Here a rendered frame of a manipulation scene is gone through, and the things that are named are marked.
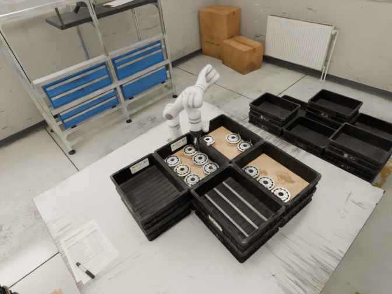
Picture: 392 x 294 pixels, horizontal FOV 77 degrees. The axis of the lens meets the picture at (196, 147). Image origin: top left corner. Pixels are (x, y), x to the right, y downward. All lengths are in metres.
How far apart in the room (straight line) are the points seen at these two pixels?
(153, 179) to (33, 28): 2.70
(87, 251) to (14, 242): 1.37
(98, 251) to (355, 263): 1.82
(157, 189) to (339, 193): 1.09
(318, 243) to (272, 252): 0.25
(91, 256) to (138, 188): 0.44
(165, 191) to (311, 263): 0.85
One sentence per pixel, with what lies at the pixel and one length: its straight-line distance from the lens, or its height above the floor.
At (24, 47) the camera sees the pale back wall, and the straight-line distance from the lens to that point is 3.79.
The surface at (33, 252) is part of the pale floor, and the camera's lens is 2.72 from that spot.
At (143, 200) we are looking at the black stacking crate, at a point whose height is 0.83.
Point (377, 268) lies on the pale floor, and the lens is 2.42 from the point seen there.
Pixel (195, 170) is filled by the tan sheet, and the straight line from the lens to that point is 1.57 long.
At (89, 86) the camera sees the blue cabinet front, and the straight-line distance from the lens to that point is 3.17.
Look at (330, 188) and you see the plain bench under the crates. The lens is 1.76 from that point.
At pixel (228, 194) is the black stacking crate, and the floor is 0.83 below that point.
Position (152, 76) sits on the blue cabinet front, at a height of 0.46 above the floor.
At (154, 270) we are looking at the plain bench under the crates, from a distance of 1.43.
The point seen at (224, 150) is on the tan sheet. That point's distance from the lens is 1.69.
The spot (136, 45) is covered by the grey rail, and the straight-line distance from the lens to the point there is 3.31.
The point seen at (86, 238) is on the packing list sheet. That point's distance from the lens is 1.65.
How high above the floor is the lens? 2.00
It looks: 43 degrees down
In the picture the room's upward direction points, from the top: 7 degrees counter-clockwise
